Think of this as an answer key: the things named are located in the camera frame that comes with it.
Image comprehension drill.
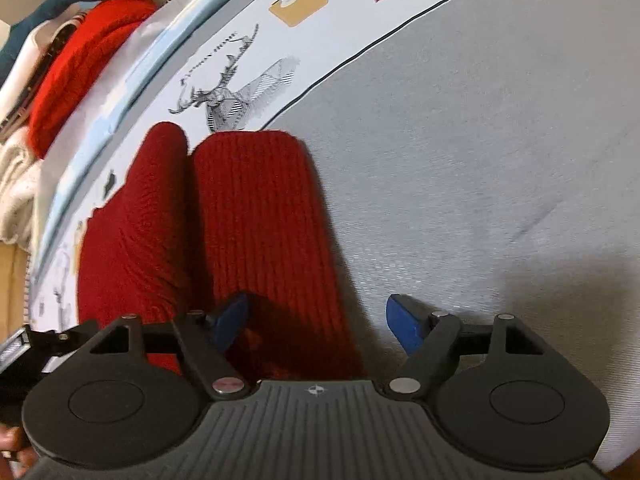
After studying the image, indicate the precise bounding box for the dark red knit sweater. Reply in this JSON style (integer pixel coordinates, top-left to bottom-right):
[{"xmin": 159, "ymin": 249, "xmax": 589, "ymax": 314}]
[{"xmin": 77, "ymin": 121, "xmax": 367, "ymax": 386}]

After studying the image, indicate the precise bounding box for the person's left hand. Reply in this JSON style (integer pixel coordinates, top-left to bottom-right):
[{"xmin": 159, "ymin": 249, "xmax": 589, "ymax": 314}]
[{"xmin": 0, "ymin": 425, "xmax": 38, "ymax": 473}]

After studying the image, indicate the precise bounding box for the printed bed sheet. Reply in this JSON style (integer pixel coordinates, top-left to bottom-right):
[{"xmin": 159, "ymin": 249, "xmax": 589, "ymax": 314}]
[{"xmin": 25, "ymin": 0, "xmax": 640, "ymax": 471}]

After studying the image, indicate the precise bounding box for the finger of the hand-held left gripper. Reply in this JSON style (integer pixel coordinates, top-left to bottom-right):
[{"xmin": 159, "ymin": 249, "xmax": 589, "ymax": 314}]
[{"xmin": 25, "ymin": 321, "xmax": 97, "ymax": 363}]

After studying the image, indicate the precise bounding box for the bright red knit garment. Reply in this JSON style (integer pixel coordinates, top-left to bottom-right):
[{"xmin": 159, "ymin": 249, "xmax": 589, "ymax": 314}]
[{"xmin": 27, "ymin": 0, "xmax": 162, "ymax": 161}]

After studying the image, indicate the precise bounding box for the cream fluffy cloth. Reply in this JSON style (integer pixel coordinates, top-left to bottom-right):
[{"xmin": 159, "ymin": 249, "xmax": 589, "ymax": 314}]
[{"xmin": 0, "ymin": 127, "xmax": 57, "ymax": 252}]

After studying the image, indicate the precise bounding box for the white striped garment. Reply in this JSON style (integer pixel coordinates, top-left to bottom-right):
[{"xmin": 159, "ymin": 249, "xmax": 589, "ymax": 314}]
[{"xmin": 0, "ymin": 7, "xmax": 88, "ymax": 133}]

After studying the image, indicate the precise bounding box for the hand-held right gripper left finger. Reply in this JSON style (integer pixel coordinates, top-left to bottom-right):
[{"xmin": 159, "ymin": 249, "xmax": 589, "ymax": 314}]
[{"xmin": 85, "ymin": 291, "xmax": 251, "ymax": 402}]

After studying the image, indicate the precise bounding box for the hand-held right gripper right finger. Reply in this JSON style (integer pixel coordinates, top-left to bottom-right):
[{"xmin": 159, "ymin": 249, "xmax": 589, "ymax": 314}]
[{"xmin": 386, "ymin": 294, "xmax": 557, "ymax": 402}]

